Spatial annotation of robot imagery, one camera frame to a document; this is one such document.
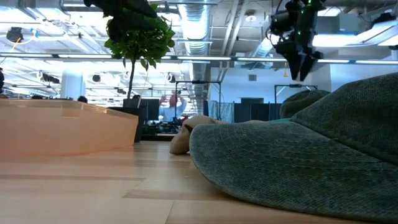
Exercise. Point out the black monitor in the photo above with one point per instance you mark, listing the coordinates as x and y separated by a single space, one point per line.
149 109

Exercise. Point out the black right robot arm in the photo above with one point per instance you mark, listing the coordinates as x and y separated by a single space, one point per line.
306 18

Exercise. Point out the green leafy plant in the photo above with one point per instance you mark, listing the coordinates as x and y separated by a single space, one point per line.
149 40

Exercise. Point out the green mat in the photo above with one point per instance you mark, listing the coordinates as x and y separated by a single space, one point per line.
280 120

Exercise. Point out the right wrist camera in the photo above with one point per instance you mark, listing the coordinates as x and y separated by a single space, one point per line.
279 23

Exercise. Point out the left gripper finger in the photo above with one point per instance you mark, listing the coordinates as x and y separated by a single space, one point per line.
121 6
122 28

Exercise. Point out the black metal rig frame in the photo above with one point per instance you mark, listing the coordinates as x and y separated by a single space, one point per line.
280 86
199 82

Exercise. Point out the orange plastic bin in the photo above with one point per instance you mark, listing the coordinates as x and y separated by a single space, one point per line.
62 130

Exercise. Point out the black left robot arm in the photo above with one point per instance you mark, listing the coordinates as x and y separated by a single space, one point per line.
1 81

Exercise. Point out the white round column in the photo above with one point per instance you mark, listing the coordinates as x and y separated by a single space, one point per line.
73 87

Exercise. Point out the dark room divider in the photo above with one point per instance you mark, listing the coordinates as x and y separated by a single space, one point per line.
258 112

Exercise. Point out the beige cap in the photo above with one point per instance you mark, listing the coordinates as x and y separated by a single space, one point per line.
182 140

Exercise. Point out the black overhead camera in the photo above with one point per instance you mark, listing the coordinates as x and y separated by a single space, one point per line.
14 34

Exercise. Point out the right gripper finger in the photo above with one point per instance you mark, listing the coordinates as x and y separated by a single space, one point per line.
306 65
294 63

